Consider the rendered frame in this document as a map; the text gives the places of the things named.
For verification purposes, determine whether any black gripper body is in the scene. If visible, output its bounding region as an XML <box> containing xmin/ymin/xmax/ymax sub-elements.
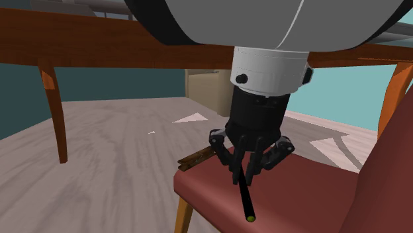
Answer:
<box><xmin>224</xmin><ymin>85</ymin><xmax>291</xmax><ymax>152</ymax></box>

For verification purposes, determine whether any brown wooden clothespin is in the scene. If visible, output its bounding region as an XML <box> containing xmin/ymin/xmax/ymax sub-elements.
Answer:
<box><xmin>177</xmin><ymin>146</ymin><xmax>218</xmax><ymax>172</ymax></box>

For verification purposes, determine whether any red cushioned wooden chair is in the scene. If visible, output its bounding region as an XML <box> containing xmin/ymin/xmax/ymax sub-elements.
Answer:
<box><xmin>173</xmin><ymin>62</ymin><xmax>413</xmax><ymax>233</ymax></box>

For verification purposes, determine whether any black pen with yellow tip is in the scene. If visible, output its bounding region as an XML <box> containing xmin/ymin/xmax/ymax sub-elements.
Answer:
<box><xmin>238</xmin><ymin>163</ymin><xmax>257</xmax><ymax>223</ymax></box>

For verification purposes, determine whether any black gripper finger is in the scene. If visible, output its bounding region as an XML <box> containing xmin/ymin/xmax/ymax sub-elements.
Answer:
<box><xmin>208</xmin><ymin>128</ymin><xmax>248</xmax><ymax>186</ymax></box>
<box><xmin>246</xmin><ymin>135</ymin><xmax>295</xmax><ymax>187</ymax></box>

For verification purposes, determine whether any beige cabinet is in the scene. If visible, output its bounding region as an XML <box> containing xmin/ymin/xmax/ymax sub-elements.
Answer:
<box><xmin>185</xmin><ymin>68</ymin><xmax>235</xmax><ymax>118</ymax></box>

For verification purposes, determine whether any brown wooden table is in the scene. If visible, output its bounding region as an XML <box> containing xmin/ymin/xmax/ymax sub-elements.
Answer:
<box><xmin>0</xmin><ymin>7</ymin><xmax>413</xmax><ymax>164</ymax></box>

